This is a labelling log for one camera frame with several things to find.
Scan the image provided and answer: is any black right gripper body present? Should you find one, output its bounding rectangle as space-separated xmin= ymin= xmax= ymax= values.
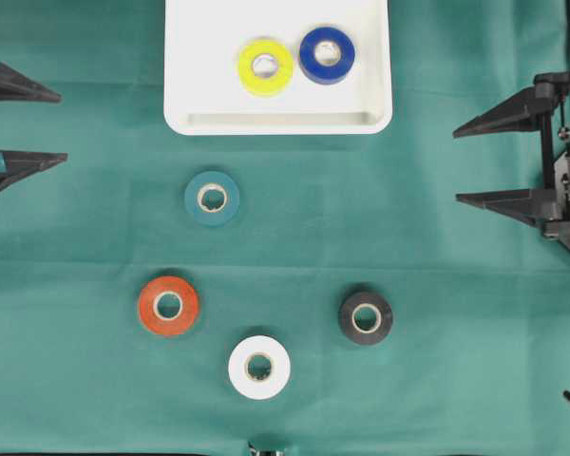
xmin=534 ymin=70 xmax=570 ymax=241

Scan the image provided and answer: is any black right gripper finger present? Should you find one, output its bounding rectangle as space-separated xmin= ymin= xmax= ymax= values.
xmin=452 ymin=84 xmax=559 ymax=138
xmin=456 ymin=188 xmax=562 ymax=226

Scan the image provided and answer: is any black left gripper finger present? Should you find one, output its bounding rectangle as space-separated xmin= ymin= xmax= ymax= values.
xmin=0 ymin=62 xmax=62 ymax=104
xmin=0 ymin=150 xmax=68 ymax=192

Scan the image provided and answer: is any blue tape roll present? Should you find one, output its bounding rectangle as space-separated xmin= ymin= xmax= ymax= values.
xmin=299 ymin=27 xmax=355 ymax=85

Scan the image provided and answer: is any yellow tape roll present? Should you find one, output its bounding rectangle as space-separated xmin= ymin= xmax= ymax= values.
xmin=237 ymin=38 xmax=294 ymax=97

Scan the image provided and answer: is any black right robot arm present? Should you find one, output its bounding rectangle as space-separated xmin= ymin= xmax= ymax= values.
xmin=452 ymin=72 xmax=570 ymax=252

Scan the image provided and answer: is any teal tape roll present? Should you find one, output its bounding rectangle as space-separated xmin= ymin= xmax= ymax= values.
xmin=184 ymin=171 xmax=239 ymax=226

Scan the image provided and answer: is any black tape roll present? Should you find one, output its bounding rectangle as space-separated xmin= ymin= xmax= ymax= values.
xmin=338 ymin=292 xmax=393 ymax=346

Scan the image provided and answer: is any white plastic tray case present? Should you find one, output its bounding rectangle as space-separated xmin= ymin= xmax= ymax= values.
xmin=163 ymin=1 xmax=393 ymax=135

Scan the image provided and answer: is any red tape roll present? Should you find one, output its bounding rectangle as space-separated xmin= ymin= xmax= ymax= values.
xmin=138 ymin=275 xmax=200 ymax=337

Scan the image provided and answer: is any white tape roll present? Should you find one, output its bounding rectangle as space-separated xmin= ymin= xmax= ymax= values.
xmin=228 ymin=335 xmax=291 ymax=400

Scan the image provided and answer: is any metal stand at bottom edge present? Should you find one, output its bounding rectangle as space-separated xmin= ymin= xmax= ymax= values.
xmin=248 ymin=441 xmax=288 ymax=456

